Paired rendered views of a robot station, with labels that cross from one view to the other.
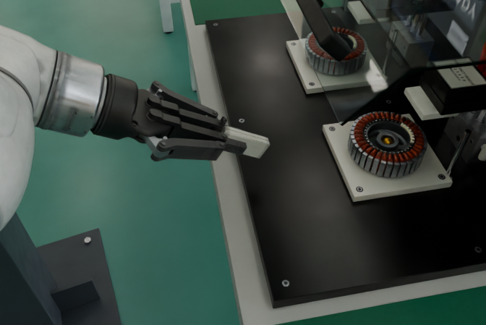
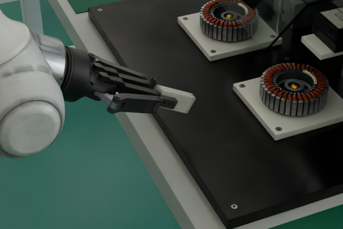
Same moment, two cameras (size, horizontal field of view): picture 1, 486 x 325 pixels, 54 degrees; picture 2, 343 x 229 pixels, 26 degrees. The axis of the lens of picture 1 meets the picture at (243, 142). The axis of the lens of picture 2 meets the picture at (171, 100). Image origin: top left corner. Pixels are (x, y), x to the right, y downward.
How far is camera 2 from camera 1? 0.51 m
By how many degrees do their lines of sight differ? 13
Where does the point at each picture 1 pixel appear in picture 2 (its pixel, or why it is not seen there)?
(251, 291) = (204, 221)
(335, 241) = (267, 171)
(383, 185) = (298, 123)
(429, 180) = (336, 113)
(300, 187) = (226, 136)
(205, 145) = (147, 98)
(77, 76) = (47, 46)
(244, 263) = (192, 203)
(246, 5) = not seen: outside the picture
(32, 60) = not seen: hidden behind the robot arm
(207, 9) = not seen: outside the picture
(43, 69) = not seen: hidden behind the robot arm
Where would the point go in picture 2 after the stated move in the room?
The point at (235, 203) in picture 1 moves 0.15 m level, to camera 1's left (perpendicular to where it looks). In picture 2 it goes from (169, 160) to (74, 174)
